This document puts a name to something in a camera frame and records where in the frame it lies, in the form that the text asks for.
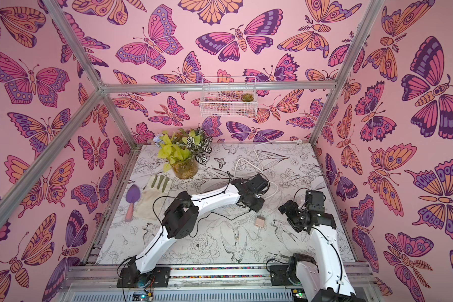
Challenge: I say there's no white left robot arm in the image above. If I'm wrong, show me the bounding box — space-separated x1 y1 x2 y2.
117 174 270 289

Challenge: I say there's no pink charger adapter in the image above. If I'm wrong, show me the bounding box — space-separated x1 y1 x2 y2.
254 216 266 229

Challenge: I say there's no aluminium frame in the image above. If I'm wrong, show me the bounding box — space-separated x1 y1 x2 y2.
0 1 384 229

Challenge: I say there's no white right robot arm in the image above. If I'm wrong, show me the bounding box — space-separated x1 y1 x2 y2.
266 190 363 301

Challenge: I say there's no glass vase with plants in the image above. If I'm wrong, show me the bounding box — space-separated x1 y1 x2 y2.
153 127 213 179

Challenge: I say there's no small potted succulent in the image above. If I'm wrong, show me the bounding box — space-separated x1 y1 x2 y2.
241 93 255 103

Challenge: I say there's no white wire basket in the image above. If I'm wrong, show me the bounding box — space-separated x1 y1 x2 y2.
198 76 258 118

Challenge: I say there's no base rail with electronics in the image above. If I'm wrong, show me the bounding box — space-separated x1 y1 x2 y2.
60 262 378 302

